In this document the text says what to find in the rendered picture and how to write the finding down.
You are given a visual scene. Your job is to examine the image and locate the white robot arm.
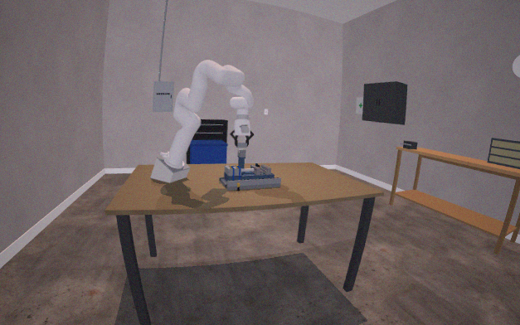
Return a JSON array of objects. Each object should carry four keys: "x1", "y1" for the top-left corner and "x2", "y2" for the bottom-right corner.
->
[{"x1": 160, "y1": 60, "x2": 254, "y2": 168}]

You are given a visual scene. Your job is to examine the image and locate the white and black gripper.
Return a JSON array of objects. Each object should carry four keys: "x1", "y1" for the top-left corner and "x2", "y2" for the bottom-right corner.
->
[{"x1": 230, "y1": 119, "x2": 254, "y2": 147}]

